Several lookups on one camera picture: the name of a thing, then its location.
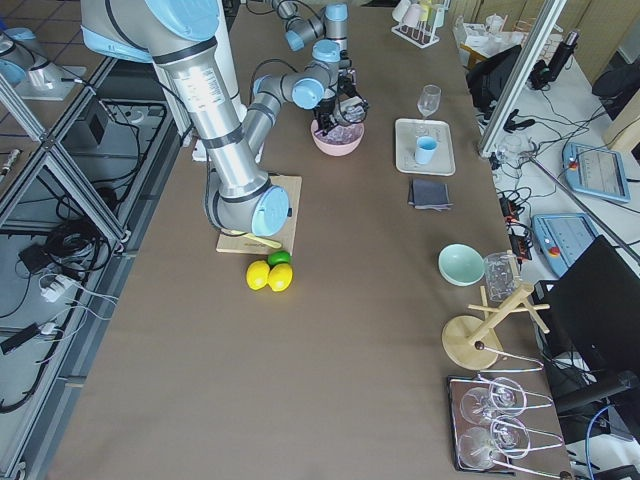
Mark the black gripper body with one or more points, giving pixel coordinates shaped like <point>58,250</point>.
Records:
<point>347,87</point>
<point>327,108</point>

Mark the steel ice scoop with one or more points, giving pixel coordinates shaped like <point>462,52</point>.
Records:
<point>351,111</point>

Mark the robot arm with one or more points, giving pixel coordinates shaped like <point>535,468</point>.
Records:
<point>180,38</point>
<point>330,23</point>

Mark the pile of clear ice cubes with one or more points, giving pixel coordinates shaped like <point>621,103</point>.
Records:
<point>342,135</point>

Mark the white cup on rack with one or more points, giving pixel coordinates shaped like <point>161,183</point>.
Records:
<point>400,10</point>

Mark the white cup rack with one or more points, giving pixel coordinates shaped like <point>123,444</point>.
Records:
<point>422,36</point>

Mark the pink cup on rack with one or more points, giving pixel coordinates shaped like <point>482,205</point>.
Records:
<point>411,16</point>

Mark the blue plastic cup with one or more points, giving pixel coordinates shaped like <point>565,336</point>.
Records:
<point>425,149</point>

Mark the yellow cup on rack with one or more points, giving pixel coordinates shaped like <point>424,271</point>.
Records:
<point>425,9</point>

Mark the grey-blue cup on rack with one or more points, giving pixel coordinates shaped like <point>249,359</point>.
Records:
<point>436,16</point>

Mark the pink bowl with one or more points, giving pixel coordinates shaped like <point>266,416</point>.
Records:
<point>333,150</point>

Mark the clear wine glass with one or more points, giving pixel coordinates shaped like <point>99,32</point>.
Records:
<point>429,100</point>

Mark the cream serving tray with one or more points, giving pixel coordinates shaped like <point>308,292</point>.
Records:
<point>406,133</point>

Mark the grey folded cloth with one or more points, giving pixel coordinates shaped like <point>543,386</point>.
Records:
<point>428,195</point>

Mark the white product box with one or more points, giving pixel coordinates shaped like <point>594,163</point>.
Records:
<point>475,44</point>

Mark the black bag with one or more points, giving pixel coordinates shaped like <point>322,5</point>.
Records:
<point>487,79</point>

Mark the yellow plastic knife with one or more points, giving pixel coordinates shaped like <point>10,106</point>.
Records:
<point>250,236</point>

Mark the green lime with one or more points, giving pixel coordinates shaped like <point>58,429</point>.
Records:
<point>279,257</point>

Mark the wooden cutting board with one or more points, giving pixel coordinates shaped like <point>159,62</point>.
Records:
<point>286,236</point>

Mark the yellow lemon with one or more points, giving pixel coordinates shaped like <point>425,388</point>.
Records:
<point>280,277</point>
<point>257,274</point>

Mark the green bowl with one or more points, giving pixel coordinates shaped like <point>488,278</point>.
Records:
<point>461,265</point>

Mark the blue teach pendant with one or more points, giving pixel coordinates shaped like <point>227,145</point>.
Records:
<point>562,238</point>
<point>595,171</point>

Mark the wooden mug tree stand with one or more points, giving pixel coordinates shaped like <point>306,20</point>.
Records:
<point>471,342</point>

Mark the black monitor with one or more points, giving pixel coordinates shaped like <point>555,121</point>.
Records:
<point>594,311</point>

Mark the upturned wine glass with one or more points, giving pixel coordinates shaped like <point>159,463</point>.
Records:
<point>491,399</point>
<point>501,444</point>

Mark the black tray with glasses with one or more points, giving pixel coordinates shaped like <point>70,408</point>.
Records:
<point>456,388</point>

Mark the aluminium frame post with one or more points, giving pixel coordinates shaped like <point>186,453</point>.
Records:
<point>543,25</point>

